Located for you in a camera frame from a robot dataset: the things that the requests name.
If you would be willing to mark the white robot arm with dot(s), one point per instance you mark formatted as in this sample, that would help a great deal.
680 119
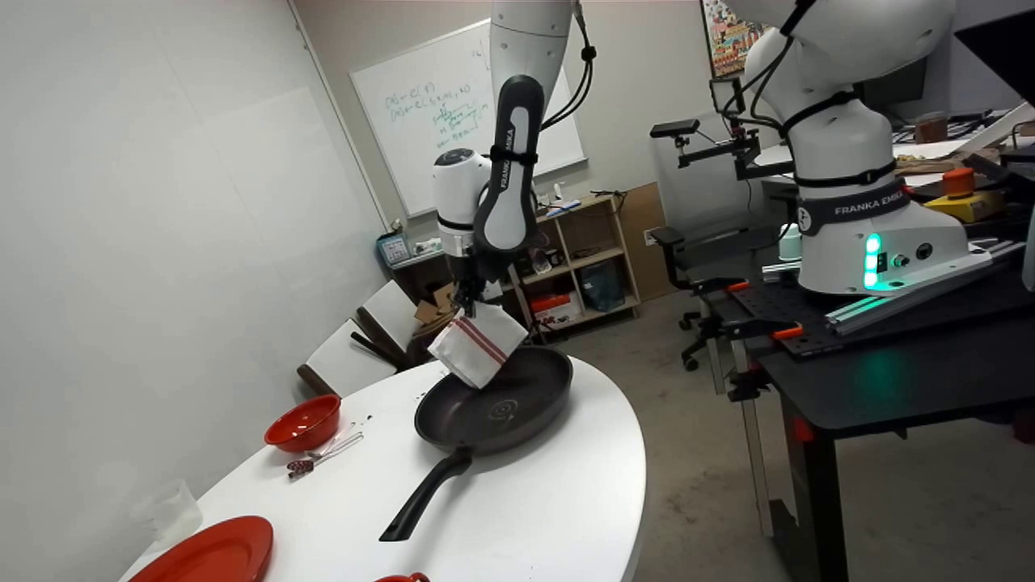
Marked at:
805 70

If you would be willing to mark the wooden shelf unit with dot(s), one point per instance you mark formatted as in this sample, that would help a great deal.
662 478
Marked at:
573 265

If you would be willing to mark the near white wooden chair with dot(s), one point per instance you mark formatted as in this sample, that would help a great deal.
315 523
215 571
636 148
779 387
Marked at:
342 362

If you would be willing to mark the white wooden chair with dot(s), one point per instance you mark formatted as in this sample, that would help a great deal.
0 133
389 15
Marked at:
389 314
342 362

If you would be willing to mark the black robot desk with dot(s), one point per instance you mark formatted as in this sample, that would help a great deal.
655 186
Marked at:
881 367

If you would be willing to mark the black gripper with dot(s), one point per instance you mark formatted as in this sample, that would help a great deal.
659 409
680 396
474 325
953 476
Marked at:
482 280

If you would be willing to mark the colourful wall poster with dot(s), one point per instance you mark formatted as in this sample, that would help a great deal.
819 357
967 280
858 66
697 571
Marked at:
727 35

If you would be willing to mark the red plate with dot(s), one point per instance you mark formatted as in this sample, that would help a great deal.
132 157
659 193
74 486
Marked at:
231 549

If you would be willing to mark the red bowl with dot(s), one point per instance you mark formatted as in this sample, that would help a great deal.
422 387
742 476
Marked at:
306 426

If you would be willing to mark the black frying pan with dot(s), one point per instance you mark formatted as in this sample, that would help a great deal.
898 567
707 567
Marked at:
465 422

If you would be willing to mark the round white table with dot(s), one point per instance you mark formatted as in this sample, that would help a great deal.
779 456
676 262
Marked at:
559 508

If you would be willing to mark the black office chair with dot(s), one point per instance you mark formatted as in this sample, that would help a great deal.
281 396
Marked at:
700 268

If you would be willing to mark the cardboard box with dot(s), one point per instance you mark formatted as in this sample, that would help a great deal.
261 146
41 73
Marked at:
439 308

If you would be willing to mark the whiteboard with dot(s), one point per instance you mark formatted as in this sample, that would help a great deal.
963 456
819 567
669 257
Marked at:
429 100

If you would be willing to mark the orange black clamp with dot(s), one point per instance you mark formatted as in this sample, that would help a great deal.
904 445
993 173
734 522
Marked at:
747 379

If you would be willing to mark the far white wooden chair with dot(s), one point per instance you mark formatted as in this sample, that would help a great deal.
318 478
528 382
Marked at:
389 314

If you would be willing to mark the white cloth red stripes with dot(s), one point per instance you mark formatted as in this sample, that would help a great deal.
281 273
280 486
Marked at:
477 344

